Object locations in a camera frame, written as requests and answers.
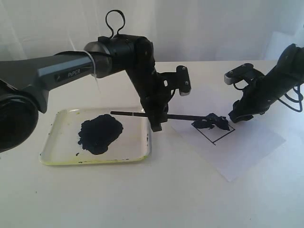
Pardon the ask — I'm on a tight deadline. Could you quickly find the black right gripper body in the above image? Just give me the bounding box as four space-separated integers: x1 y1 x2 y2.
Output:
233 68 285 117

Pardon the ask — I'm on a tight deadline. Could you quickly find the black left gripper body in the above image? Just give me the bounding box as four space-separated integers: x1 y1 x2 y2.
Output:
141 70 176 121

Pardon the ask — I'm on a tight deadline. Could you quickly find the white paper with square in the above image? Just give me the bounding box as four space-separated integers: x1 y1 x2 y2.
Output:
170 95 286 181

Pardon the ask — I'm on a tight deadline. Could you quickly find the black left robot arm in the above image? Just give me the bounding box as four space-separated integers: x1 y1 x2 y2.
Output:
0 35 171 152

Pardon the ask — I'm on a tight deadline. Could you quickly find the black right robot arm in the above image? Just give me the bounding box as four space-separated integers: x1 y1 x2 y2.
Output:
224 44 304 123

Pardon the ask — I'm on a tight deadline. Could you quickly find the dark blue putty pile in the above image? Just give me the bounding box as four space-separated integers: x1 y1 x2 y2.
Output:
78 114 124 155

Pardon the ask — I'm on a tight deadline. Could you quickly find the clear plastic tray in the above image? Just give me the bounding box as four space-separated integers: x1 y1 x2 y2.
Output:
39 108 152 166

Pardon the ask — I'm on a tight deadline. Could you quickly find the white backdrop curtain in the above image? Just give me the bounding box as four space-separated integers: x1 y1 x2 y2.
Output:
0 0 304 61

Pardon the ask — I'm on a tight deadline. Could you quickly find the white zip tie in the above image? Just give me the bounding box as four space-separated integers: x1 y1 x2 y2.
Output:
83 50 101 93

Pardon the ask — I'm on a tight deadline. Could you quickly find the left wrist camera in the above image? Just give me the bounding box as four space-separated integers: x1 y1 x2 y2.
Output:
176 66 191 96

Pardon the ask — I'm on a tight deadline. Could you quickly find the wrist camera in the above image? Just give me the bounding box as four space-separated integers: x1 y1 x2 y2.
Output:
176 66 191 96
224 63 254 85

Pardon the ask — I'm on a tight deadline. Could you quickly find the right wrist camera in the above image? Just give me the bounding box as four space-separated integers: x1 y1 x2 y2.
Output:
224 63 254 85

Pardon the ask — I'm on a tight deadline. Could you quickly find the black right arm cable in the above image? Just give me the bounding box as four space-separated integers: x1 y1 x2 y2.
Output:
277 83 304 113

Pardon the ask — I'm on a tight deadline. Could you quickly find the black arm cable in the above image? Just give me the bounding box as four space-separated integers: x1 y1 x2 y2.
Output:
105 9 126 38
277 83 304 113

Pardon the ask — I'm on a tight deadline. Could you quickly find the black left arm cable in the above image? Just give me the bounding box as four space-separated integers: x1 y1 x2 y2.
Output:
105 9 126 38

